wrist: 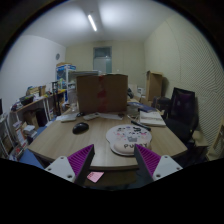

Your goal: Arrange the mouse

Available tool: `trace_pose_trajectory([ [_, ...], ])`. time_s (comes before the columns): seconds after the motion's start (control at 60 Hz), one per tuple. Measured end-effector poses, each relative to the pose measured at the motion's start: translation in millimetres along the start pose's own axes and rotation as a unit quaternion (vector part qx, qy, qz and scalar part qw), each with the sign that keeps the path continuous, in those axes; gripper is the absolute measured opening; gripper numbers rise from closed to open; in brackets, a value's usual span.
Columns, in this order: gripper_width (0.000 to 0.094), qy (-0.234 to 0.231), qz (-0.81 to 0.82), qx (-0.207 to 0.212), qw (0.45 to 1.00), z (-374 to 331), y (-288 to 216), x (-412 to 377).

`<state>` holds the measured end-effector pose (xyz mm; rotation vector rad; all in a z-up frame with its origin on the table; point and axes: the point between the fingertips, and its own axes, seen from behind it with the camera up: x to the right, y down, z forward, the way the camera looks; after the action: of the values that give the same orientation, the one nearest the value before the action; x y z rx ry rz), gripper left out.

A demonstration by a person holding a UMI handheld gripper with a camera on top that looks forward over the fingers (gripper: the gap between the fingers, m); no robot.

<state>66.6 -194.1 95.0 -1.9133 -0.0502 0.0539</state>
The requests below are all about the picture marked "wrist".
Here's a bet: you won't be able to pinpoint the wooden side shelf desk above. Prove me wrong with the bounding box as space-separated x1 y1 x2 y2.
10 90 66 128

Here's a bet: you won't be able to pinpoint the black computer mouse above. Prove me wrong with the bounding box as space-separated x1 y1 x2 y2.
72 122 89 134

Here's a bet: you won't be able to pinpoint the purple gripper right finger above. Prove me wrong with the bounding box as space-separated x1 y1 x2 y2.
134 144 182 181

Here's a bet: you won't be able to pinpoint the large brown cardboard box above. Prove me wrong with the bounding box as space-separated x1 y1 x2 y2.
77 74 128 113

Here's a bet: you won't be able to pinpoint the door with window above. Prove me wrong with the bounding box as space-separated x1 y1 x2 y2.
93 47 112 73

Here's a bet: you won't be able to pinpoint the blue folder on table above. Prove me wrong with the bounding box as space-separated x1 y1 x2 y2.
128 102 155 112

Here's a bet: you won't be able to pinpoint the black office chair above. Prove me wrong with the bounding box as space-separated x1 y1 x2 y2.
165 87 199 144

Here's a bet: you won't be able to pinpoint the stack of white books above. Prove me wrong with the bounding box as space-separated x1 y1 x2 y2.
139 111 165 126

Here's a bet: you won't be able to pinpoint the round patterned mouse pad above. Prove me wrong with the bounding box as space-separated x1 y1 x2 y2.
106 124 152 156

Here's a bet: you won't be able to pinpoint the tall cardboard box by wall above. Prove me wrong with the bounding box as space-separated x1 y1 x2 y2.
146 71 163 101

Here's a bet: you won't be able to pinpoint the white notebook left of box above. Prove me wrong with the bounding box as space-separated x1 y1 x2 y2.
60 114 77 123

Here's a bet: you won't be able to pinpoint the blue white shelf box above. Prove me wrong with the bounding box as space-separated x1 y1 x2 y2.
56 64 76 89

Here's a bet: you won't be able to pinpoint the ceiling fluorescent light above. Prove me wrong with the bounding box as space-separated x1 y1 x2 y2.
88 14 97 32

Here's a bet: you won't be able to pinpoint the white remote control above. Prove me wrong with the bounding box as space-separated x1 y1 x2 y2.
83 113 99 121

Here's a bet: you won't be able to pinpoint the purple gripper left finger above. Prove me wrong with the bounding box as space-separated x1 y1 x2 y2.
46 144 95 186

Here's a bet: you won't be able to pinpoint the black pen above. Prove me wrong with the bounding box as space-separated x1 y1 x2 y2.
131 120 151 131

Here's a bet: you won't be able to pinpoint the pink sticky note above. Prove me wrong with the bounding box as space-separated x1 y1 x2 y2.
87 172 103 183

